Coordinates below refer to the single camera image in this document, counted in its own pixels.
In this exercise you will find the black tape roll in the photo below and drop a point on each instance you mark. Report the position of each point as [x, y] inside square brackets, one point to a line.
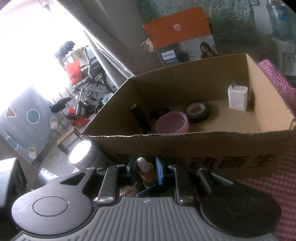
[197, 112]

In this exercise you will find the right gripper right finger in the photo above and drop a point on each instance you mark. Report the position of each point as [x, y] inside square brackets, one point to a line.
[178, 178]

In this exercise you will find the blue water jug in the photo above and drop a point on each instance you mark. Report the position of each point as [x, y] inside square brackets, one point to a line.
[280, 20]

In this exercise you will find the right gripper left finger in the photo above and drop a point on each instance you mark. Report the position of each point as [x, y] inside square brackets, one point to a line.
[116, 177]

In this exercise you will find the round bronze lid jar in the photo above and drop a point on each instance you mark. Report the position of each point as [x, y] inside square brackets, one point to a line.
[129, 191]

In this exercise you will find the brown cardboard box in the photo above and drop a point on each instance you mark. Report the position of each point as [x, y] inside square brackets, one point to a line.
[242, 144]

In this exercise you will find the grey patterned floor mat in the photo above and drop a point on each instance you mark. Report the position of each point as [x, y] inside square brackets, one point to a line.
[27, 123]

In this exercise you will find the orange Philips product box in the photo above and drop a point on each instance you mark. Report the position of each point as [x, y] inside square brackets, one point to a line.
[180, 37]

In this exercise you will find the red bag on wheelchair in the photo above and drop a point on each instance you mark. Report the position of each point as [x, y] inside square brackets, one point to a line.
[74, 72]

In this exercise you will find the pink round lid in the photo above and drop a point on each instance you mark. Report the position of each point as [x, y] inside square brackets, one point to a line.
[172, 122]

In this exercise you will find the white lidded plastic jar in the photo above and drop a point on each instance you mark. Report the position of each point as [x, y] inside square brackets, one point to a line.
[86, 154]

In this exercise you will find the white water dispenser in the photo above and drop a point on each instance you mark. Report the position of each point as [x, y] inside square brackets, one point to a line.
[284, 56]

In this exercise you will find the black cylinder gold cap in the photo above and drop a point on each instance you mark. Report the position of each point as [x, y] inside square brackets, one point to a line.
[141, 118]

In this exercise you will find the teal patterned hanging cloth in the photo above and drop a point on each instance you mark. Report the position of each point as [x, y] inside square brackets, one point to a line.
[231, 21]

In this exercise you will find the wheelchair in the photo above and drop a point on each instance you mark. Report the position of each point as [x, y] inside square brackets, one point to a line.
[91, 93]

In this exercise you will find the grey curtain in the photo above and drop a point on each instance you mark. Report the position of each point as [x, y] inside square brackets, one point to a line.
[115, 33]

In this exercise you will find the dropper bottle white cap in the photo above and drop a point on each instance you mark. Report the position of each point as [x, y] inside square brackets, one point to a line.
[147, 172]

